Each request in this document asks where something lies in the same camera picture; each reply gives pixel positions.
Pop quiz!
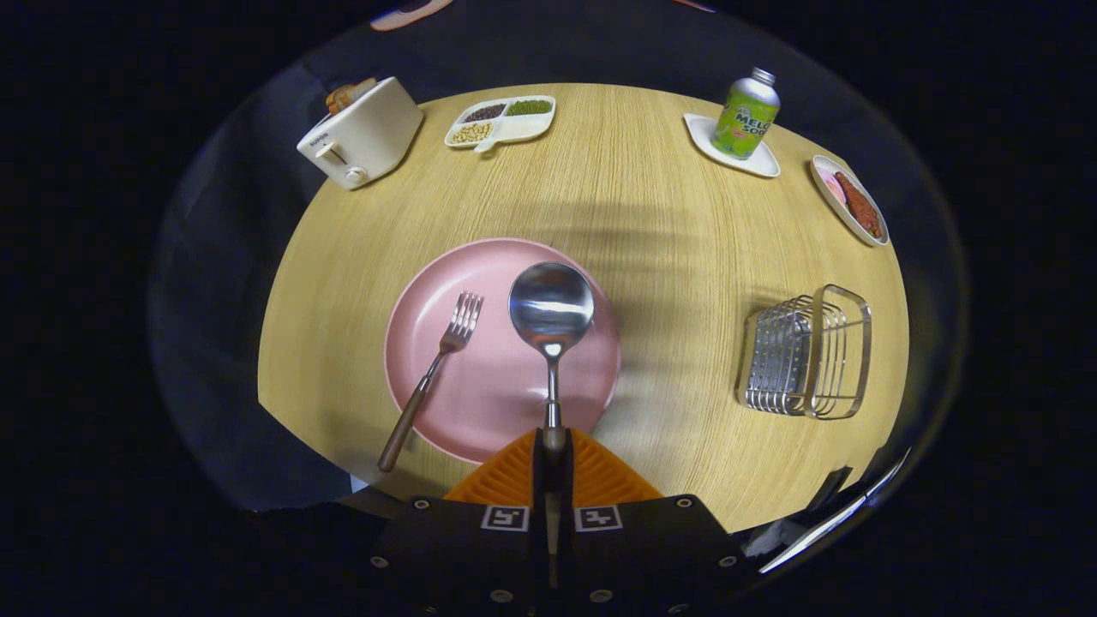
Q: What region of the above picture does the white toaster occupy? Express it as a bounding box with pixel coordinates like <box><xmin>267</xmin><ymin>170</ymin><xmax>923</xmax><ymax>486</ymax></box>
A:
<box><xmin>297</xmin><ymin>76</ymin><xmax>425</xmax><ymax>191</ymax></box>

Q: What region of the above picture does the white divided dish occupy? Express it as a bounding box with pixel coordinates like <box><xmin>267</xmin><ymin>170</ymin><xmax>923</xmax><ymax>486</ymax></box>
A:
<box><xmin>444</xmin><ymin>94</ymin><xmax>557</xmax><ymax>154</ymax></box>

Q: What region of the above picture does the white oval food plate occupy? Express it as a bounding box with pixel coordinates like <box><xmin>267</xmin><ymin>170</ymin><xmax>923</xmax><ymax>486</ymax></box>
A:
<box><xmin>810</xmin><ymin>154</ymin><xmax>890</xmax><ymax>249</ymax></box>

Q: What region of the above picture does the metal spoon with wooden handle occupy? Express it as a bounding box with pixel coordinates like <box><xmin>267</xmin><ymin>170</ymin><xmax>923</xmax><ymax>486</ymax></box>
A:
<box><xmin>508</xmin><ymin>261</ymin><xmax>596</xmax><ymax>592</ymax></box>

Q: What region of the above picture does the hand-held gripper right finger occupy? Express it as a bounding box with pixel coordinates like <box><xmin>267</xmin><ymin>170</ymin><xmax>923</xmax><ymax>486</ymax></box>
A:
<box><xmin>557</xmin><ymin>428</ymin><xmax>746</xmax><ymax>617</ymax></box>

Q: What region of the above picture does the metal fork with wooden handle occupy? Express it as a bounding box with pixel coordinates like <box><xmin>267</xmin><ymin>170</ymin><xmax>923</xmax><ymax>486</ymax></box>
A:
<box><xmin>378</xmin><ymin>291</ymin><xmax>485</xmax><ymax>473</ymax></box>

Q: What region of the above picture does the black stand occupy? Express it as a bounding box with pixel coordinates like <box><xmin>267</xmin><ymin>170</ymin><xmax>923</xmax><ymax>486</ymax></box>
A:
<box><xmin>806</xmin><ymin>467</ymin><xmax>854</xmax><ymax>515</ymax></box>

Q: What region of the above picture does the metal wire cutlery basket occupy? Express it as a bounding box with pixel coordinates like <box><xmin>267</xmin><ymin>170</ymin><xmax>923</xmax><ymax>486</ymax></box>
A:
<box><xmin>734</xmin><ymin>284</ymin><xmax>873</xmax><ymax>421</ymax></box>

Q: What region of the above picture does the black backdrop cloth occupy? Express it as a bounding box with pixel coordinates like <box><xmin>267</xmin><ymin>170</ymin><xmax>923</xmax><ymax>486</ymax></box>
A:
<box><xmin>150</xmin><ymin>0</ymin><xmax>969</xmax><ymax>515</ymax></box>

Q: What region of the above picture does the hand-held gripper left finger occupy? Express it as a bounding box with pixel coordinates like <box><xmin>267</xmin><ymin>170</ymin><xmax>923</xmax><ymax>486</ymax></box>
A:
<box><xmin>369</xmin><ymin>428</ymin><xmax>549</xmax><ymax>617</ymax></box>

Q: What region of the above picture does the green soda bottle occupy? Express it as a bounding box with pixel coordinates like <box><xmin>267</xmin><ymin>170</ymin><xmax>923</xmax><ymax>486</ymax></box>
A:
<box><xmin>710</xmin><ymin>67</ymin><xmax>782</xmax><ymax>161</ymax></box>

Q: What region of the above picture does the white square coaster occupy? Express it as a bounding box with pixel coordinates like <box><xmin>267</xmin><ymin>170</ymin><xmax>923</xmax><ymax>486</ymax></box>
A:
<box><xmin>683</xmin><ymin>113</ymin><xmax>782</xmax><ymax>179</ymax></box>

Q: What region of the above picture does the brown meat piece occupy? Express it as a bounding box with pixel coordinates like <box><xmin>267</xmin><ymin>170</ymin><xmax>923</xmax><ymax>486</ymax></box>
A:
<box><xmin>834</xmin><ymin>171</ymin><xmax>884</xmax><ymax>239</ymax></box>

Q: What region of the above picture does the pink plate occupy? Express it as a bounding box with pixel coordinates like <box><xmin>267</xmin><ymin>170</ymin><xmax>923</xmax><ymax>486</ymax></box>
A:
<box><xmin>383</xmin><ymin>237</ymin><xmax>623</xmax><ymax>465</ymax></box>

